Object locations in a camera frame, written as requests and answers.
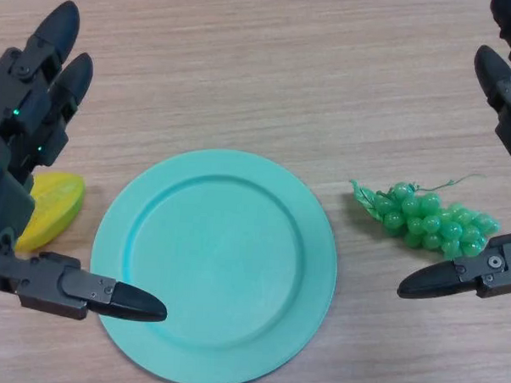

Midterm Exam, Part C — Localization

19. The green grapes bunch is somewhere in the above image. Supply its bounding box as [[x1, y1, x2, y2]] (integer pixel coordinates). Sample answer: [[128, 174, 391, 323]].
[[346, 169, 504, 263]]

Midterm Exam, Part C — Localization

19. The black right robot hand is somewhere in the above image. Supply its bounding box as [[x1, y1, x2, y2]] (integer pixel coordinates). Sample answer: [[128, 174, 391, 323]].
[[397, 0, 511, 304]]

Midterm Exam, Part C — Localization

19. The green round plate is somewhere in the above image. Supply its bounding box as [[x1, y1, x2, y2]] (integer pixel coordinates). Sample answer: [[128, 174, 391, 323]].
[[84, 144, 342, 383]]

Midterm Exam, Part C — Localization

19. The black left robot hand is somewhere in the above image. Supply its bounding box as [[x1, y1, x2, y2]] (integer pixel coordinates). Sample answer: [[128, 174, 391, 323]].
[[0, 0, 181, 325]]

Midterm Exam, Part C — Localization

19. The yellow starfruit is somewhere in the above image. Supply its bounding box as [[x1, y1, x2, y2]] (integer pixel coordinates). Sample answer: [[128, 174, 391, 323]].
[[14, 170, 87, 255]]

